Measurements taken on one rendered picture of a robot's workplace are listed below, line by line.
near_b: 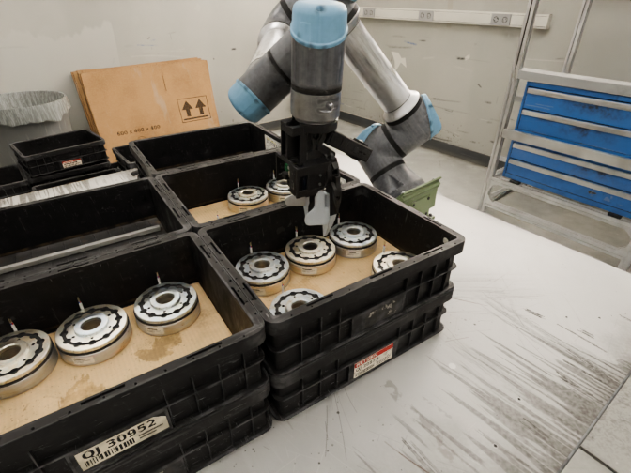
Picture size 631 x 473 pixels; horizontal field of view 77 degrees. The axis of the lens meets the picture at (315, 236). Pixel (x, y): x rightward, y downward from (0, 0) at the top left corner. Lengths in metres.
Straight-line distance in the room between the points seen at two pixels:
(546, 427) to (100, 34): 3.63
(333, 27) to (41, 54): 3.26
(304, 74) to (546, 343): 0.70
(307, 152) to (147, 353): 0.40
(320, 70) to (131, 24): 3.31
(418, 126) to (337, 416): 0.78
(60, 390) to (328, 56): 0.59
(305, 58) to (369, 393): 0.55
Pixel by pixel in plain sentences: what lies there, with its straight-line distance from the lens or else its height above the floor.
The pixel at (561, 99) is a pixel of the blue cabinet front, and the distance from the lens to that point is 2.55.
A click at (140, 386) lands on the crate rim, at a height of 0.93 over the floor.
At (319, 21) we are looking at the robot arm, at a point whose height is 1.27.
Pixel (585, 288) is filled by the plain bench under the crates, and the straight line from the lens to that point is 1.15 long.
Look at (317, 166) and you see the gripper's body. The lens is 0.63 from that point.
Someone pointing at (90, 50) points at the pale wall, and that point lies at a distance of 3.77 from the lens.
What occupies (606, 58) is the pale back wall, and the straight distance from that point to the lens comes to 3.38.
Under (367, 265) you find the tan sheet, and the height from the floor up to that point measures 0.83.
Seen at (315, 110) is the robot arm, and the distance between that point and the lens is 0.60.
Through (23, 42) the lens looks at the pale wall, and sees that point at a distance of 3.70.
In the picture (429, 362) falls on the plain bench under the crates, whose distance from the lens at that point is 0.83.
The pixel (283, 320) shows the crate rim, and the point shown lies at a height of 0.93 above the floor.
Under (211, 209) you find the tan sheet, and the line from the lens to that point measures 1.05.
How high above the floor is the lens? 1.31
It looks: 32 degrees down
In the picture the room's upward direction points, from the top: straight up
